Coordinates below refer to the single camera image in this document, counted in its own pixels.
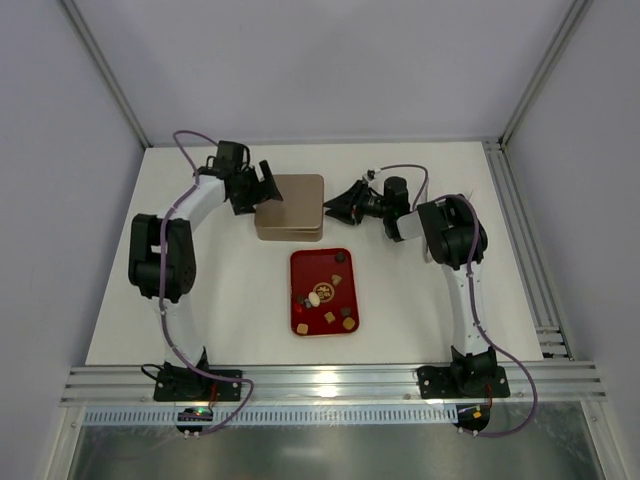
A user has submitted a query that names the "gold tin lid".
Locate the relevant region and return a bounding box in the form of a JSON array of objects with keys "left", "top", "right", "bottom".
[{"left": 254, "top": 174, "right": 324, "bottom": 233}]

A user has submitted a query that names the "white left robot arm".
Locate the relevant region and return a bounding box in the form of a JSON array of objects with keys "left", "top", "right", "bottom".
[{"left": 128, "top": 140, "right": 282, "bottom": 403}]

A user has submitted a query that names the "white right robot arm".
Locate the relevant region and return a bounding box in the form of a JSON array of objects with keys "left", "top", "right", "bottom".
[{"left": 324, "top": 176, "right": 510, "bottom": 400}]

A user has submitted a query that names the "white round spiral chocolate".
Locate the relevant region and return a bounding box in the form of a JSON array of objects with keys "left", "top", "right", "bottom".
[{"left": 308, "top": 291, "right": 321, "bottom": 307}]

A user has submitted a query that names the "gold shell chocolate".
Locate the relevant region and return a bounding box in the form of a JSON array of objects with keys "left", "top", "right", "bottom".
[{"left": 343, "top": 317, "right": 355, "bottom": 331}]

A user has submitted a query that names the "gold tin box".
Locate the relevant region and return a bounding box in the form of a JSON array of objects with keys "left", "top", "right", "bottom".
[{"left": 254, "top": 221, "right": 324, "bottom": 242}]

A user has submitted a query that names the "red lacquer tray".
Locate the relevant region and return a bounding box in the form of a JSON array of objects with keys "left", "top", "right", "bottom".
[{"left": 289, "top": 248, "right": 360, "bottom": 337}]

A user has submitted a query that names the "right side aluminium rail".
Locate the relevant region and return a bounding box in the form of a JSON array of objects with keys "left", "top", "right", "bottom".
[{"left": 483, "top": 140, "right": 574, "bottom": 361}]

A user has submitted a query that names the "aluminium rail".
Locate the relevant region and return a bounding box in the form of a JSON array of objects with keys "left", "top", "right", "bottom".
[
  {"left": 483, "top": 140, "right": 574, "bottom": 361},
  {"left": 60, "top": 360, "right": 606, "bottom": 405}
]

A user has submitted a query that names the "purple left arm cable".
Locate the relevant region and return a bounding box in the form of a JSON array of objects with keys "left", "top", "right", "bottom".
[{"left": 158, "top": 130, "right": 256, "bottom": 436}]

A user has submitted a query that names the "aluminium front rail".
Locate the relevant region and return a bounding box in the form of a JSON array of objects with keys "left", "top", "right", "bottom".
[{"left": 60, "top": 360, "right": 606, "bottom": 405}]

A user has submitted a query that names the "slotted cable duct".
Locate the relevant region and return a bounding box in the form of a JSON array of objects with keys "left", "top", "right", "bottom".
[{"left": 83, "top": 403, "right": 458, "bottom": 427}]

